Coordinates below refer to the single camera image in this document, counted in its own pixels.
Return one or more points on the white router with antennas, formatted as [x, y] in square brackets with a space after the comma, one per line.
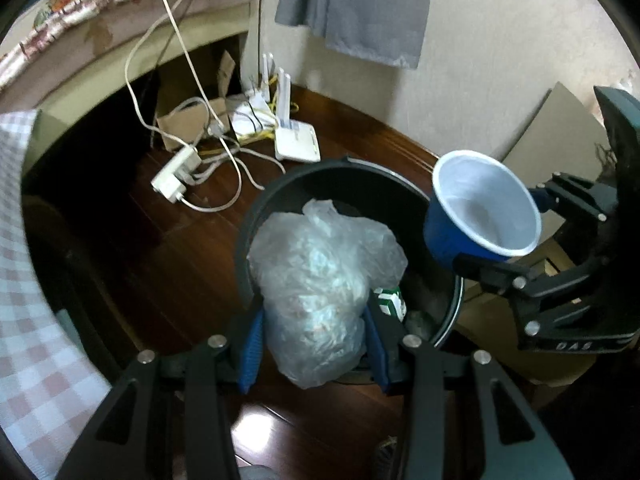
[245, 115]

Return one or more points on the white power strip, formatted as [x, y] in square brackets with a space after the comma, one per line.
[172, 177]

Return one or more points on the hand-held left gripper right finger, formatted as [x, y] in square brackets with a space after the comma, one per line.
[377, 355]

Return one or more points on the long grey curtain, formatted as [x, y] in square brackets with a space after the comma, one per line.
[360, 5]

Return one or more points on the green and white carton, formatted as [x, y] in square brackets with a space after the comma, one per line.
[391, 302]

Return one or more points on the open cardboard box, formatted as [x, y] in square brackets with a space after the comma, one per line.
[180, 127]

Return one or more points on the clear plastic bag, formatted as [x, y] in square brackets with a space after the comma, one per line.
[310, 285]

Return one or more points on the checkered tablecloth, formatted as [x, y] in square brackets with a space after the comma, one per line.
[30, 285]

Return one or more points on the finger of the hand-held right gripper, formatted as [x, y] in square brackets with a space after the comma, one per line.
[500, 272]
[575, 195]

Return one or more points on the cardboard sheet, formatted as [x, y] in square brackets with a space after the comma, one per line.
[555, 130]

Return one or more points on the black plastic bucket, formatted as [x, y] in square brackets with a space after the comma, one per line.
[350, 185]

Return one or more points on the flat white router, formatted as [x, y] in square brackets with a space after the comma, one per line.
[297, 142]

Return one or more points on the dark blue paper cup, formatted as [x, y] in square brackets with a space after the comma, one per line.
[450, 230]

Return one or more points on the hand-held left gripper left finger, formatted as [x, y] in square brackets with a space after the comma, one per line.
[250, 355]

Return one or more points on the bed with beige frame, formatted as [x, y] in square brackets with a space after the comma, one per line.
[215, 5]

